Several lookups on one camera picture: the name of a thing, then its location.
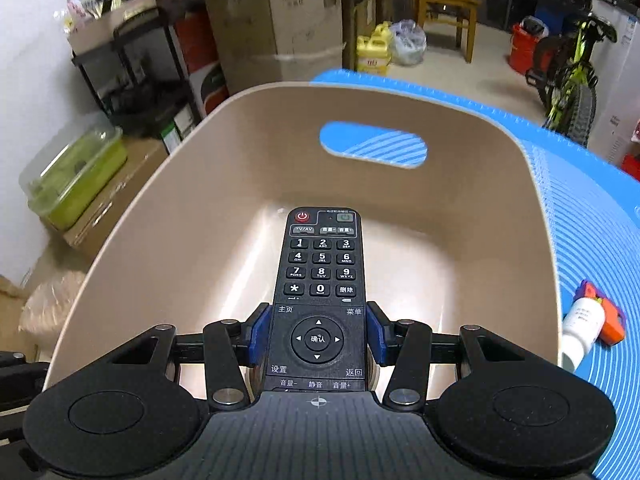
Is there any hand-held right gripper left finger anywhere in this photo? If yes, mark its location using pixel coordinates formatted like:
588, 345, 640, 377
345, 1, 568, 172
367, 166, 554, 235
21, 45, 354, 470
107, 302, 273, 409

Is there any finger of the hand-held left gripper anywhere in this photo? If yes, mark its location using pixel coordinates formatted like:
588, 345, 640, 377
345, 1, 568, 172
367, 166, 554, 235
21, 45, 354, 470
0, 351, 52, 441

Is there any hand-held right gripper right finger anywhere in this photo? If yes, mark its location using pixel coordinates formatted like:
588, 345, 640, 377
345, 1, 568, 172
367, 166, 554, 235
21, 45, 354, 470
365, 301, 531, 408

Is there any black remote control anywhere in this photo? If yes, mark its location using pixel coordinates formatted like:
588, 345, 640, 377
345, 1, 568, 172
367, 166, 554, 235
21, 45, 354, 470
262, 207, 379, 394

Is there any beige plastic bin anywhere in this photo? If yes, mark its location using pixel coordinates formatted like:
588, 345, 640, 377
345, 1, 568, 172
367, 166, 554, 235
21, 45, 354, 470
42, 81, 577, 402

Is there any white plastic bottle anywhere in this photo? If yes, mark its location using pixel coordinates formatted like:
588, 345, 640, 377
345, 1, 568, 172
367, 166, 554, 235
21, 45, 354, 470
560, 297, 608, 374

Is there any orange purple toy knife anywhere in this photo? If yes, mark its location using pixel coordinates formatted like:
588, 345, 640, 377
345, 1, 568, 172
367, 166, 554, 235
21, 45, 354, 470
575, 280, 628, 346

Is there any clear bag of grain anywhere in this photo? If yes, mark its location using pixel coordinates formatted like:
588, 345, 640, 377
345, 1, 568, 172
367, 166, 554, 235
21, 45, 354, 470
19, 270, 92, 349

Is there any green container with clear lid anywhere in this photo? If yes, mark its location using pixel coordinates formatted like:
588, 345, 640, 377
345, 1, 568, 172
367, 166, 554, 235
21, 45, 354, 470
19, 125, 129, 232

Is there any small white green box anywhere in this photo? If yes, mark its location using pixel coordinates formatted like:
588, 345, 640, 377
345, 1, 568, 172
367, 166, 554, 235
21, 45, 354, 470
159, 107, 199, 155

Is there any blue ribbed mat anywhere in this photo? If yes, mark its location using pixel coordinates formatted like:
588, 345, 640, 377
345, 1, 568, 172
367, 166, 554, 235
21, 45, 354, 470
310, 67, 640, 480

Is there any black shelf cart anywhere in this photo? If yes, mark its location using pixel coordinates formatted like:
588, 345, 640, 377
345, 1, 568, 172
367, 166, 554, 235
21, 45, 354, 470
70, 0, 207, 155

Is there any large taped cardboard box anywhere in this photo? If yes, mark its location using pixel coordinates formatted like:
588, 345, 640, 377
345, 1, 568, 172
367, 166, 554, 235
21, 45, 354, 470
215, 45, 347, 97

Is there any yellow detergent jug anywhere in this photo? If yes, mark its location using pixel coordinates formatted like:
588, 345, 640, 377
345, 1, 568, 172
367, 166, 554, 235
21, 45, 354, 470
356, 22, 394, 76

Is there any red white appliance box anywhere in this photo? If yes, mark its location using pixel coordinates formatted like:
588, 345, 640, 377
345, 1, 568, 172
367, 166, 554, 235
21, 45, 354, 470
175, 7, 232, 117

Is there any clear plastic bag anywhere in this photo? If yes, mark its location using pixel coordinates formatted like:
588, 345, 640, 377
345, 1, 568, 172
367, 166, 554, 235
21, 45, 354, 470
390, 19, 429, 66

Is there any green black bicycle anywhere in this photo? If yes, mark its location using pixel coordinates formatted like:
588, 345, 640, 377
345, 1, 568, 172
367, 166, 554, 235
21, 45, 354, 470
525, 12, 619, 149

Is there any dark brown cardboard box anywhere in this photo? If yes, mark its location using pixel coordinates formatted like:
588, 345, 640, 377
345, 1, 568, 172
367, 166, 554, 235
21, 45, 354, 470
344, 0, 382, 72

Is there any red bucket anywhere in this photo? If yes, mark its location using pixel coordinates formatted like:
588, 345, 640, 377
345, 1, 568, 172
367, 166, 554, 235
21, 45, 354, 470
509, 17, 551, 75

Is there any large untaped cardboard box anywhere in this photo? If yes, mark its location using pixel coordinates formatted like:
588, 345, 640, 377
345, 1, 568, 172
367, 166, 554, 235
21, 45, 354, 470
167, 0, 347, 59

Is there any wooden chair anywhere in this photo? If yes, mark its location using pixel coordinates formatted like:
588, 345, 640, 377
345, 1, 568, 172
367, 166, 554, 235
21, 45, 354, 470
410, 0, 484, 64

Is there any beige cardboard box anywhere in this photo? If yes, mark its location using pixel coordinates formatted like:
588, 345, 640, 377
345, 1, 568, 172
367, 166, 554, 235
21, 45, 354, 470
65, 0, 162, 57

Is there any white appliance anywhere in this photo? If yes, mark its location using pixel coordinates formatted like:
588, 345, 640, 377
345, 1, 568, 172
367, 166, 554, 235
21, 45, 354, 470
590, 0, 640, 167

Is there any blue plastic container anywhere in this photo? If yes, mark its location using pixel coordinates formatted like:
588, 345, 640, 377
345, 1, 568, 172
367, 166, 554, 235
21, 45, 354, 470
535, 0, 581, 38

